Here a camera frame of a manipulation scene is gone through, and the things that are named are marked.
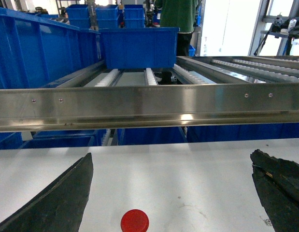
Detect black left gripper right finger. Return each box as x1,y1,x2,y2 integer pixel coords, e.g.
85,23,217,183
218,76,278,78
250,149,299,232

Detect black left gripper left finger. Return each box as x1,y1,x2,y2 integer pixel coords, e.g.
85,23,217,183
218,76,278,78
0,153,94,232

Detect red push button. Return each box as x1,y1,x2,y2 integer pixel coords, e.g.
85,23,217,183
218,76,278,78
120,209,149,232

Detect blue bins under shelf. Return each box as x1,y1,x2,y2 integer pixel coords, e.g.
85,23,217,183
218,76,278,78
0,123,299,150

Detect stainless steel roller shelf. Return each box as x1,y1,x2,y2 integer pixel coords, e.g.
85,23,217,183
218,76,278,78
0,55,299,133

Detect QR code sticker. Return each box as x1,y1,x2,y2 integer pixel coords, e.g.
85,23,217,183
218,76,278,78
263,218,272,227

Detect large blue bin left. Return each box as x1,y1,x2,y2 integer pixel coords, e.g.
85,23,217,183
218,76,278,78
0,8,101,89

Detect blue bin on rollers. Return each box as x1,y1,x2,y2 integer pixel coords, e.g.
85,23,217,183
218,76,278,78
99,27,179,69

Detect stacked blue bins background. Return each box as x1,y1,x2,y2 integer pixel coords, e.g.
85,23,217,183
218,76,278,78
66,4,145,29

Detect person in green sweater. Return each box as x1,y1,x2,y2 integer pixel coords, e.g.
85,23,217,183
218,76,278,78
154,0,199,56

